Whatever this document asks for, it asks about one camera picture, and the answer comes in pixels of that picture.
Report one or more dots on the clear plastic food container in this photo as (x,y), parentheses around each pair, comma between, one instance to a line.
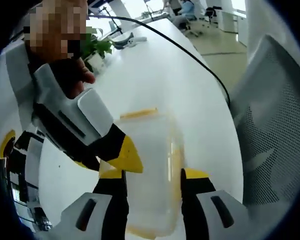
(152,155)

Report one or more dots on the white office desk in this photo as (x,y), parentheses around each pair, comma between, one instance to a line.
(233,23)

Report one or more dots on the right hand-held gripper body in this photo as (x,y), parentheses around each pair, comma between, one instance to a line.
(12,100)

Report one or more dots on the black tripod stand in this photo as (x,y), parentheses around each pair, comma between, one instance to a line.
(113,21)

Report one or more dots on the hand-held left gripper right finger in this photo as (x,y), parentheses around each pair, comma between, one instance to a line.
(202,215)

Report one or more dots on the white and black handheld device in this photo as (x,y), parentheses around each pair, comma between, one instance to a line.
(130,41)

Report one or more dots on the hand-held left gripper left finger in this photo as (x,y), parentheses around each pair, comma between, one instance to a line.
(97,220)

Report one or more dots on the black office chair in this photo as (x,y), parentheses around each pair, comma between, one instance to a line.
(211,15)

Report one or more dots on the green potted plant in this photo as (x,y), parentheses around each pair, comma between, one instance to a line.
(97,47)

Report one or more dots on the grey mesh office chair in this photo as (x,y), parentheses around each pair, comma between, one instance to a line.
(270,130)

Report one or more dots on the person's right hand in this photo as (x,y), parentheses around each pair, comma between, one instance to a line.
(77,77)

